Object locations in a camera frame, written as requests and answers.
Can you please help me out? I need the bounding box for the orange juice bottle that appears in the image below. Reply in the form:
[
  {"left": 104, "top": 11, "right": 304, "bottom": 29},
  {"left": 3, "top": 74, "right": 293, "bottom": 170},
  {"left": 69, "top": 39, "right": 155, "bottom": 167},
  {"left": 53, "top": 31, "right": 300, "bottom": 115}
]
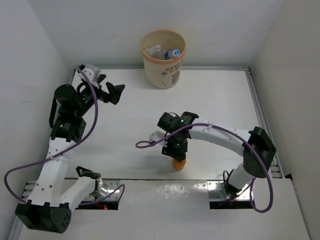
[{"left": 172, "top": 158, "right": 186, "bottom": 171}]

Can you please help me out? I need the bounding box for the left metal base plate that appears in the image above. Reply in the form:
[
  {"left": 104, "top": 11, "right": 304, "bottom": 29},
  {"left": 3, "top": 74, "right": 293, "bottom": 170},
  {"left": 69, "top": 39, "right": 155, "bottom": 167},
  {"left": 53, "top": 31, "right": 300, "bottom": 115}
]
[{"left": 82, "top": 179, "right": 123, "bottom": 202}]

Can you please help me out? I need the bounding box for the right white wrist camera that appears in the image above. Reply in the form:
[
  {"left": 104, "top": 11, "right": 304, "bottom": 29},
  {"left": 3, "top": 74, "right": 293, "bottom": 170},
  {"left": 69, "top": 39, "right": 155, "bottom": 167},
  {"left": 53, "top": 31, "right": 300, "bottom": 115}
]
[{"left": 149, "top": 130, "right": 167, "bottom": 148}]

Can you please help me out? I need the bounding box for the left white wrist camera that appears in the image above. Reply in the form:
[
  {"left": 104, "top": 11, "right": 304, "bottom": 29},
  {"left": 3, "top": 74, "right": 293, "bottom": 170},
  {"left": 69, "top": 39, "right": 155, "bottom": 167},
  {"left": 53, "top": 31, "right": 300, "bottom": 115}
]
[{"left": 78, "top": 64, "right": 101, "bottom": 83}]

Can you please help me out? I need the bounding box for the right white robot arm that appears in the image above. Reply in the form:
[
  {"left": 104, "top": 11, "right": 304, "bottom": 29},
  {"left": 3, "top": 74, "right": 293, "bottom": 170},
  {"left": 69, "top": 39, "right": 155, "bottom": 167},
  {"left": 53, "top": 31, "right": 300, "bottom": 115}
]
[{"left": 157, "top": 111, "right": 276, "bottom": 198}]

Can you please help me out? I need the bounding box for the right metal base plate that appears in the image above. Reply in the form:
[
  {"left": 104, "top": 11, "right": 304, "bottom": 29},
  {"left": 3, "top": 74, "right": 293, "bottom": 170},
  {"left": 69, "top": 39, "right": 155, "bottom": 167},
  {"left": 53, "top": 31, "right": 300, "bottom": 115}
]
[{"left": 207, "top": 180, "right": 250, "bottom": 202}]

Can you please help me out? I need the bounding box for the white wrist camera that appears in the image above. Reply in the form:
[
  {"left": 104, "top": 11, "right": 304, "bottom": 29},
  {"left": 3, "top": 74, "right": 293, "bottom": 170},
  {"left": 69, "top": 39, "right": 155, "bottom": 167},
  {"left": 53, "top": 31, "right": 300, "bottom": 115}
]
[
  {"left": 149, "top": 130, "right": 167, "bottom": 148},
  {"left": 78, "top": 64, "right": 101, "bottom": 83}
]

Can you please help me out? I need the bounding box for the clear jar white lid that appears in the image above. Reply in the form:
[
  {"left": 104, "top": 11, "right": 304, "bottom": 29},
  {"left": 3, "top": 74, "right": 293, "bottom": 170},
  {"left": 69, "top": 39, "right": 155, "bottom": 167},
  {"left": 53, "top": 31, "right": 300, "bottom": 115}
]
[{"left": 144, "top": 46, "right": 155, "bottom": 57}]

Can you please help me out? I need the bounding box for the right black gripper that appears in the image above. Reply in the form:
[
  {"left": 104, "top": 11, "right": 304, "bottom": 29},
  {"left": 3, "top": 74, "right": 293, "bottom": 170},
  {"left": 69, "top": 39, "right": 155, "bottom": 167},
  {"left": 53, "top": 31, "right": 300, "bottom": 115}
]
[{"left": 161, "top": 134, "right": 188, "bottom": 161}]

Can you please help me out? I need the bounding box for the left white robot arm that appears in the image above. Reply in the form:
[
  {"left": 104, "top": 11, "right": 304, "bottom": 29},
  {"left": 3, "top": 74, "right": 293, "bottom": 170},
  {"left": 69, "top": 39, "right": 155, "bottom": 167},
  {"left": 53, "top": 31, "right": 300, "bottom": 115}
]
[{"left": 15, "top": 74, "right": 125, "bottom": 234}]

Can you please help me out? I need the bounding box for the metal base plate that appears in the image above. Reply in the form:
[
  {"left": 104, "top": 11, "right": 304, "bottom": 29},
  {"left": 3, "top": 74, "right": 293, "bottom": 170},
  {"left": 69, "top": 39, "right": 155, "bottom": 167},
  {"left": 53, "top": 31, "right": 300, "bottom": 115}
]
[
  {"left": 207, "top": 180, "right": 250, "bottom": 202},
  {"left": 82, "top": 179, "right": 123, "bottom": 202}
]

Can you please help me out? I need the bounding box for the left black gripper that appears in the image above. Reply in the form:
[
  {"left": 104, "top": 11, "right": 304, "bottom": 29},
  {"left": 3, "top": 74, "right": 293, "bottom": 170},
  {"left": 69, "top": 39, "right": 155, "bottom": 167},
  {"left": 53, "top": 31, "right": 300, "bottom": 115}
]
[{"left": 73, "top": 74, "right": 123, "bottom": 118}]

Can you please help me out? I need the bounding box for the blue label bottle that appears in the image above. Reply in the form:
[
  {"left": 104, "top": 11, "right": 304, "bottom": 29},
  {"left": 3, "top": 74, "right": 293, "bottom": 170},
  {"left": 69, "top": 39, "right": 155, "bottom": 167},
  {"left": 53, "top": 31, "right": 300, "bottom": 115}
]
[
  {"left": 151, "top": 44, "right": 166, "bottom": 60},
  {"left": 164, "top": 48, "right": 181, "bottom": 60}
]

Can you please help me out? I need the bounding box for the beige plastic waste bin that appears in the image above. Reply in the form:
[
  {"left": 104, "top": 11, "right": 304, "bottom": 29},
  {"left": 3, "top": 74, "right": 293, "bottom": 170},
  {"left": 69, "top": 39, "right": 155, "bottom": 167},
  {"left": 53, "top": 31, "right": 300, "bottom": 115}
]
[{"left": 140, "top": 29, "right": 187, "bottom": 89}]

